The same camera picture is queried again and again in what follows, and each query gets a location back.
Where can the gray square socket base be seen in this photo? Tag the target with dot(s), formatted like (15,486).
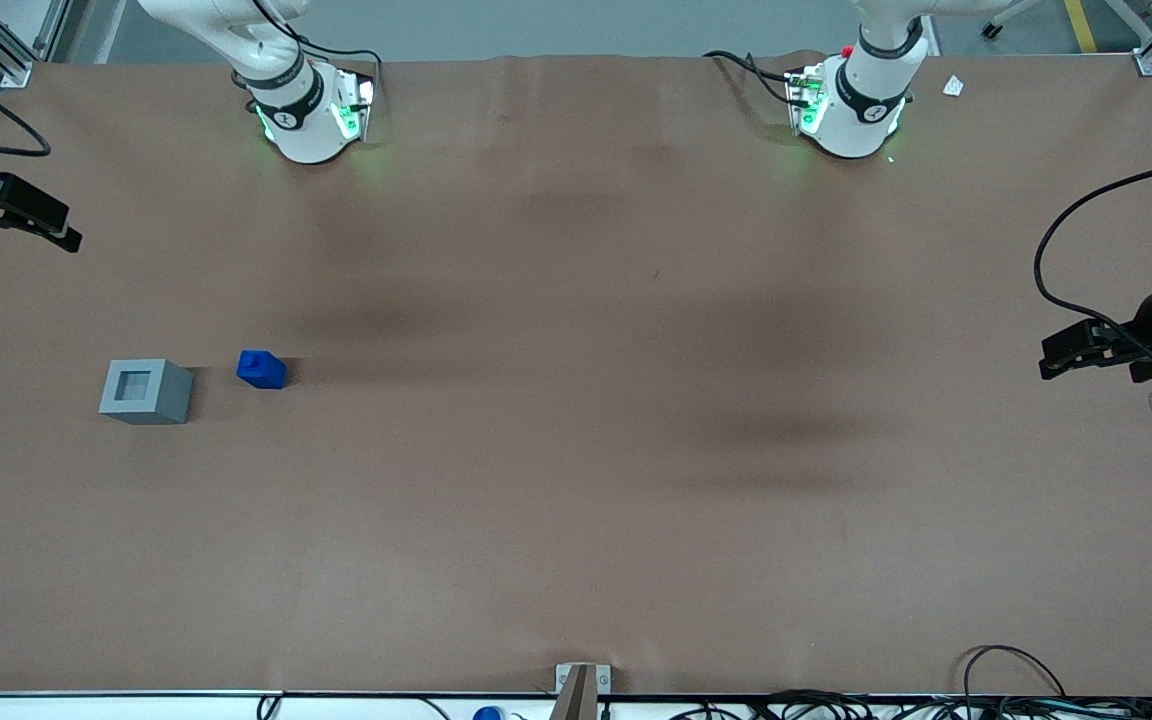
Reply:
(171,395)

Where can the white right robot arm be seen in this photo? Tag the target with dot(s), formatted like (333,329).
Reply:
(301,135)

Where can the white table edge rail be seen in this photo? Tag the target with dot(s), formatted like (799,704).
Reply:
(136,708)

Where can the white paper scrap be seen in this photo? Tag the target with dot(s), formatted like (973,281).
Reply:
(954,86)

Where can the blue round cap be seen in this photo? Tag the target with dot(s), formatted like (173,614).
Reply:
(488,714)

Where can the blue plastic insert part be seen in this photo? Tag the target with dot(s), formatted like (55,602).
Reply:
(264,372)

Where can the camera mount post with bracket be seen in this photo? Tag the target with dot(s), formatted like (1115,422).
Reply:
(576,695)

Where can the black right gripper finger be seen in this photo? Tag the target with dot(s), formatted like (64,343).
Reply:
(36,212)

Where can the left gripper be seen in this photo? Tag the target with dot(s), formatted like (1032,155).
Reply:
(1143,334)

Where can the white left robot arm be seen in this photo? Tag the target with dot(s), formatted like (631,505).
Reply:
(866,95)

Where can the white wheeled stand base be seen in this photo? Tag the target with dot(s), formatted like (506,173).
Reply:
(1011,12)

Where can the brown table cover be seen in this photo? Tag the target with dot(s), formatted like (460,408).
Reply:
(576,450)

